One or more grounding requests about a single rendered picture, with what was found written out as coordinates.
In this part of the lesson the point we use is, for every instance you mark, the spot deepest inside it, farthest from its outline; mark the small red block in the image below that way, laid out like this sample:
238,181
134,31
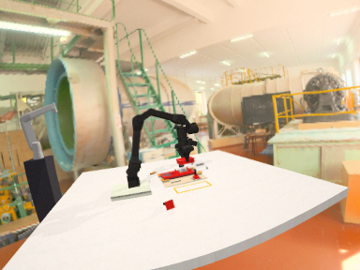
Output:
169,204

